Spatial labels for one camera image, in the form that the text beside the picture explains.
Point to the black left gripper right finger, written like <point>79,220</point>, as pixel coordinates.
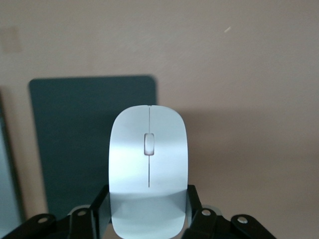
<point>194,209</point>

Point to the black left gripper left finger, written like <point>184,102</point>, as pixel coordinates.
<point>99,211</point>

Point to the white computer mouse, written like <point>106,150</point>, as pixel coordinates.
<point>129,149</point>

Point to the black mouse pad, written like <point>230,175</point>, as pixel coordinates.
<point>74,124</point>

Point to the silver laptop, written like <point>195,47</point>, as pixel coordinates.
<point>6,186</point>

